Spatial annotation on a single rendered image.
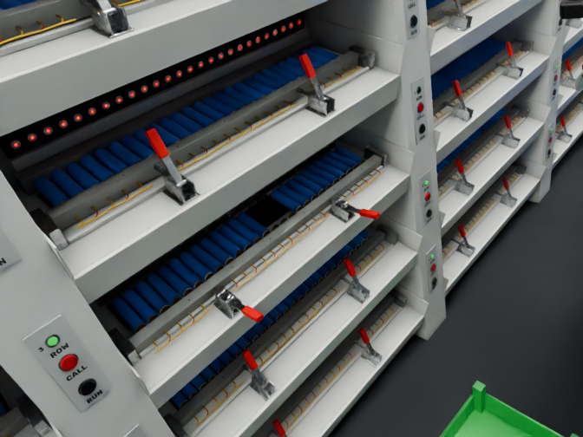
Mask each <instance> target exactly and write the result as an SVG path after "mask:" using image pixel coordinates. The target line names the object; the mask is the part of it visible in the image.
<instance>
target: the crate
mask: <svg viewBox="0 0 583 437"><path fill-rule="evenodd" d="M472 389H473V394H472V395H471V396H470V397H469V398H468V399H467V401H466V402H465V403H464V405H463V406H462V408H461V409H460V410H459V412H458V413H457V414H456V416H455V417H454V419H453V420H452V421H451V422H450V423H449V425H448V426H447V427H446V429H445V430H444V431H443V433H442V434H441V436H440V437H564V436H562V435H560V434H558V433H556V432H554V430H552V429H550V428H548V427H546V426H544V425H542V424H540V423H539V422H538V421H535V420H533V419H532V418H530V417H528V416H526V415H525V414H523V413H521V412H520V411H518V410H516V409H514V408H512V407H510V406H509V405H507V404H506V403H504V402H502V401H499V400H498V399H496V398H494V397H493V396H492V395H489V394H487V393H486V385H485V384H483V383H481V382H479V381H476V382H475V384H474V385H473V387H472Z"/></svg>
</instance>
